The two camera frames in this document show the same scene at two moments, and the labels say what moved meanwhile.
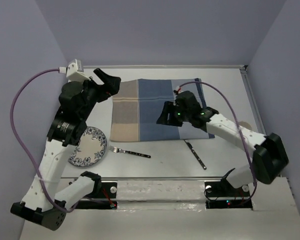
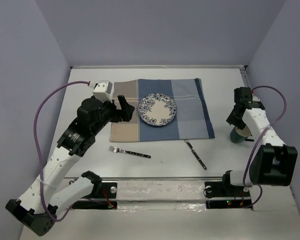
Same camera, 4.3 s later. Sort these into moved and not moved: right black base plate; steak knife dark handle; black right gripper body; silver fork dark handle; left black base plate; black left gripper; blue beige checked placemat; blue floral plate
Moved: blue floral plate; black left gripper; black right gripper body
Not moved: left black base plate; silver fork dark handle; blue beige checked placemat; right black base plate; steak knife dark handle
